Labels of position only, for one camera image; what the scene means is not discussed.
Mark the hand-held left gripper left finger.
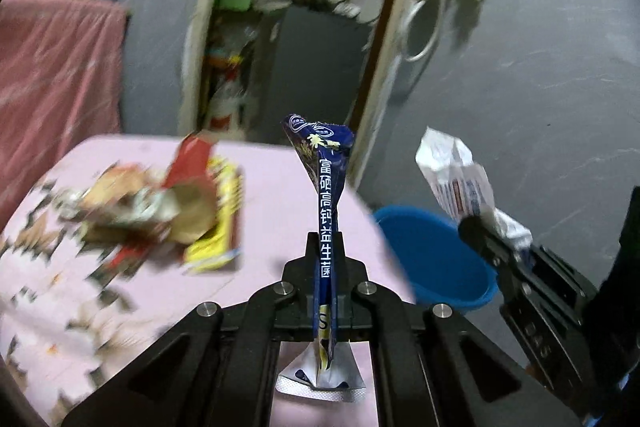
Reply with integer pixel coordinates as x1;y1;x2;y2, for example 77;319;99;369
60;231;321;427

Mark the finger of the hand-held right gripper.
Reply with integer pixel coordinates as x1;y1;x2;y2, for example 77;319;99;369
457;215;537;306

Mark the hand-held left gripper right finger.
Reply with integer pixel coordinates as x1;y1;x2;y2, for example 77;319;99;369
332;231;583;427

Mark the blue plastic basin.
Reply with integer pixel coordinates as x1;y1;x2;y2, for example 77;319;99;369
372;205;499;314

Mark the dark blue snack wrapper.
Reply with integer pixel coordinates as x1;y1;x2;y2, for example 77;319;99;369
275;113;366;403

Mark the white striped paper wrapper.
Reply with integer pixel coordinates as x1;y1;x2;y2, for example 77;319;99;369
414;126;534;259

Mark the yellow snack packet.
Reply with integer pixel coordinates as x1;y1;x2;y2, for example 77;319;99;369
181;156;247;274

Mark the brown crumpled wrapper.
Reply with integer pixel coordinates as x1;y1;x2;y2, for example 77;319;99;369
167;181;220;247

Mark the red and white bottle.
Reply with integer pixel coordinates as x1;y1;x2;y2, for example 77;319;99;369
206;69;242;131

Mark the grey cabinet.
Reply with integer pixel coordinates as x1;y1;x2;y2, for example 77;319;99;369
272;4;377;128

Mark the pink cloth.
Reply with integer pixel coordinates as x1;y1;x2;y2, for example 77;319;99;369
0;0;132;230

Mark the cream door frame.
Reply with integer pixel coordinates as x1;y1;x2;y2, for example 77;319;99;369
176;0;437;188

